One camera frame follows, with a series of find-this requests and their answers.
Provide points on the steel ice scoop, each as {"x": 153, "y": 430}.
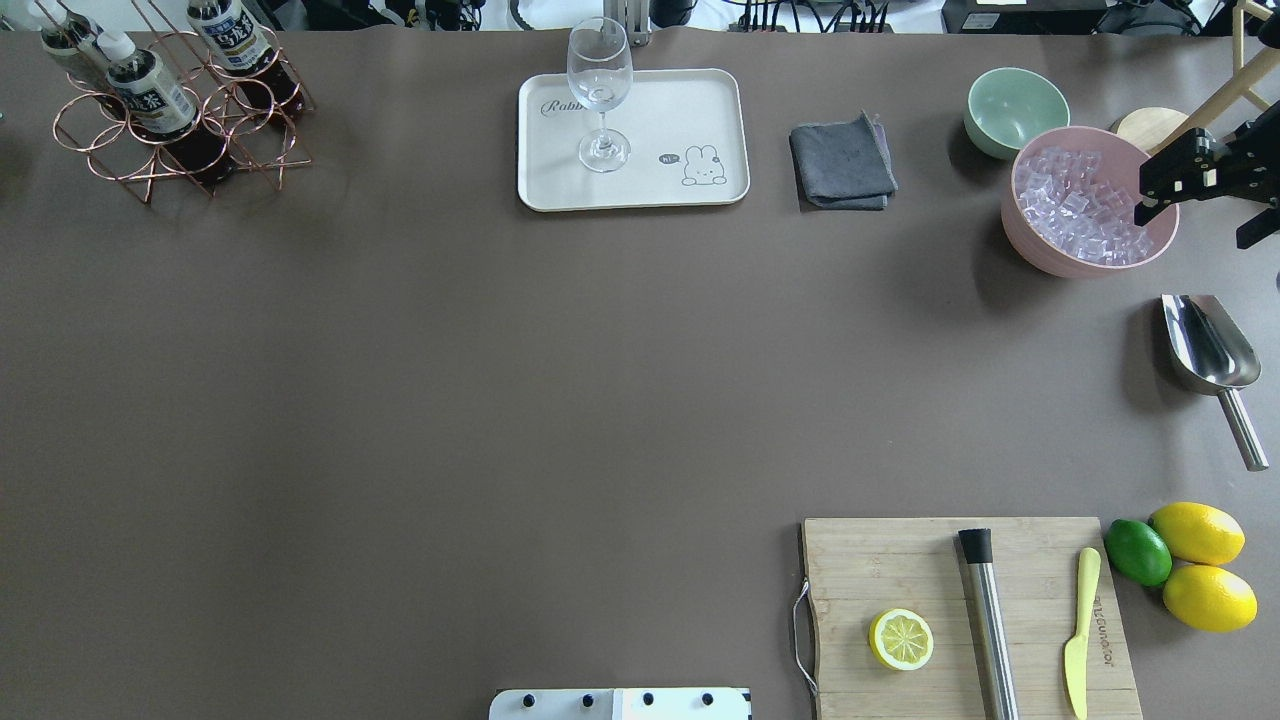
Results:
{"x": 1214, "y": 358}

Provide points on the wooden cup tree stand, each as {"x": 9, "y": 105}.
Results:
{"x": 1254, "y": 54}

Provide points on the aluminium frame post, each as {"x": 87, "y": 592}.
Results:
{"x": 634, "y": 15}

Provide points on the yellow plastic knife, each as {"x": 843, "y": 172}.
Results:
{"x": 1075, "y": 651}

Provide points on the middle tea bottle white cap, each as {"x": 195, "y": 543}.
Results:
{"x": 240, "y": 47}

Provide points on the yellow lemon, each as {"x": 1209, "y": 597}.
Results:
{"x": 1210, "y": 599}
{"x": 1199, "y": 533}

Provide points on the half lemon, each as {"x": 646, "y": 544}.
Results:
{"x": 901, "y": 639}

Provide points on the steel muddler black tip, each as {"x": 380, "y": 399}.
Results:
{"x": 976, "y": 546}

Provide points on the yellow lemon near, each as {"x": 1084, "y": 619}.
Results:
{"x": 1210, "y": 599}

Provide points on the cream rabbit tray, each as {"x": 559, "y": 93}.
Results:
{"x": 686, "y": 133}

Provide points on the back tea bottle white cap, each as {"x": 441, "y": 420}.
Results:
{"x": 72, "y": 41}

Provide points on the clear wine glass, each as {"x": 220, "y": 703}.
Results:
{"x": 600, "y": 72}

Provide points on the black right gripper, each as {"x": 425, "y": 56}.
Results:
{"x": 1190, "y": 165}

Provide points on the grey folded cloth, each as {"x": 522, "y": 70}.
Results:
{"x": 844, "y": 165}

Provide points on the green bowl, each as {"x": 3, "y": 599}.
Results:
{"x": 1007, "y": 107}

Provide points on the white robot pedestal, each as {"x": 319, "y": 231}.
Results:
{"x": 623, "y": 703}

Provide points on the front tea bottle white cap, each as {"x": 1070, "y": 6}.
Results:
{"x": 161, "y": 109}

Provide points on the tea bottle white cap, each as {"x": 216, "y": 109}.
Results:
{"x": 72, "y": 41}
{"x": 240, "y": 47}
{"x": 161, "y": 109}

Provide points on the pink bowl with ice cubes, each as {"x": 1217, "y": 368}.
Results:
{"x": 1069, "y": 207}

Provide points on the yellow lemon far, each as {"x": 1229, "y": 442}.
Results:
{"x": 1199, "y": 533}

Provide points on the green lime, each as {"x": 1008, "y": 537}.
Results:
{"x": 1138, "y": 552}

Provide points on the copper wire bottle basket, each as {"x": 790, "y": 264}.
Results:
{"x": 200, "y": 99}

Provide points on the bamboo cutting board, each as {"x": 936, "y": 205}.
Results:
{"x": 859, "y": 567}

